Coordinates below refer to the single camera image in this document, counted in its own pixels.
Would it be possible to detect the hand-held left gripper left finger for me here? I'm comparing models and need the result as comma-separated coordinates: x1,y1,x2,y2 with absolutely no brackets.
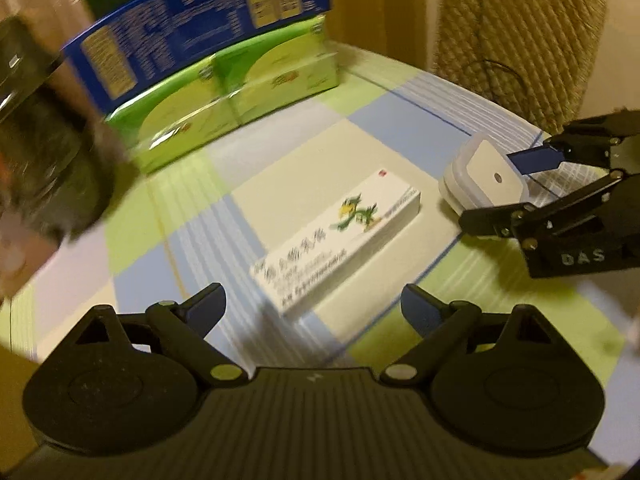
37,283,249,387

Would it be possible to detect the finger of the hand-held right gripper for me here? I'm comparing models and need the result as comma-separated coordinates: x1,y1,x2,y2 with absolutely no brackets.
458,172,627,242
507,109,640,177

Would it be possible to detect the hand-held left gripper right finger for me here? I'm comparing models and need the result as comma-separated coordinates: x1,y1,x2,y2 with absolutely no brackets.
380,284,591,382

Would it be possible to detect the white box with bird print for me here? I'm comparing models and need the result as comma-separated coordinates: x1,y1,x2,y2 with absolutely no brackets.
249,169,422,317

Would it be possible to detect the brown cardboard box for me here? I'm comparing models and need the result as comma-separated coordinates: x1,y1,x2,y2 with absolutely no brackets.
0,350,38,480

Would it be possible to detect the checked cloth-covered desktop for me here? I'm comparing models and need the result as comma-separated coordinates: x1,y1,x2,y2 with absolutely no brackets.
0,42,631,396

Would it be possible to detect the chair with quilted cover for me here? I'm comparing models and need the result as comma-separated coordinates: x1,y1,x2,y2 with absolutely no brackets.
431,0,608,136

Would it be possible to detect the green tissue pack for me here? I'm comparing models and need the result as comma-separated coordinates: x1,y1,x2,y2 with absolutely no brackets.
214,14,342,127
104,54,242,177

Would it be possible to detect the dark glass jar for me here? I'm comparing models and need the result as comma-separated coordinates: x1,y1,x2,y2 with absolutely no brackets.
0,15,126,241

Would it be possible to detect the blue carton box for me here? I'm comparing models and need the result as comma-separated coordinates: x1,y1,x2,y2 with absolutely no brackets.
62,0,333,116

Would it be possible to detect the black cable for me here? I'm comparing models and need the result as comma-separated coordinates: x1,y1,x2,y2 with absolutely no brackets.
460,57,536,111

